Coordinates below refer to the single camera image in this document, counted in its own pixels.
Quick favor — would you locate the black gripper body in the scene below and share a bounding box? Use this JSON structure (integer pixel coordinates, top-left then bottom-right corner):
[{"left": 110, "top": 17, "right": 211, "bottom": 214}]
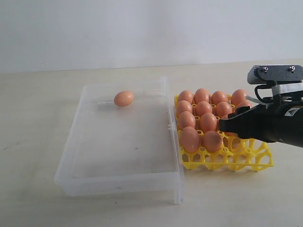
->
[{"left": 228, "top": 102, "right": 303, "bottom": 147}]

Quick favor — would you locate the clear plastic box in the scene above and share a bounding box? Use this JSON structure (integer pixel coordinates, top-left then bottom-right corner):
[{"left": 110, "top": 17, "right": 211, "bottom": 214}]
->
[{"left": 54, "top": 77, "right": 184, "bottom": 204}]

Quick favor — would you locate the yellow plastic egg tray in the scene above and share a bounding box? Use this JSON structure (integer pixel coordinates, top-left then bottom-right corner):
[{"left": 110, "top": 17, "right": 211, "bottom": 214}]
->
[{"left": 174, "top": 94, "right": 275, "bottom": 172}]

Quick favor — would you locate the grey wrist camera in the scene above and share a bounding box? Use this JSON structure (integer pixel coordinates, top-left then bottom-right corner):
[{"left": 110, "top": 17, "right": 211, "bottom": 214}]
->
[{"left": 247, "top": 64, "right": 303, "bottom": 100}]

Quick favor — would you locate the brown egg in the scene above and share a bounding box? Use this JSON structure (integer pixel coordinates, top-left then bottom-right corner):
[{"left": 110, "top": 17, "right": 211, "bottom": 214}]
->
[
  {"left": 194, "top": 88, "right": 211, "bottom": 104},
  {"left": 177, "top": 90, "right": 194, "bottom": 104},
  {"left": 178, "top": 111, "right": 196, "bottom": 129},
  {"left": 225, "top": 132, "right": 238, "bottom": 137},
  {"left": 202, "top": 131, "right": 223, "bottom": 153},
  {"left": 236, "top": 100, "right": 252, "bottom": 109},
  {"left": 179, "top": 126, "right": 200, "bottom": 153},
  {"left": 211, "top": 91, "right": 229, "bottom": 105},
  {"left": 220, "top": 115, "right": 228, "bottom": 120},
  {"left": 231, "top": 89, "right": 247, "bottom": 106},
  {"left": 199, "top": 113, "right": 217, "bottom": 133},
  {"left": 176, "top": 100, "right": 193, "bottom": 116},
  {"left": 196, "top": 101, "right": 213, "bottom": 117},
  {"left": 114, "top": 91, "right": 134, "bottom": 107},
  {"left": 215, "top": 102, "right": 232, "bottom": 117}
]

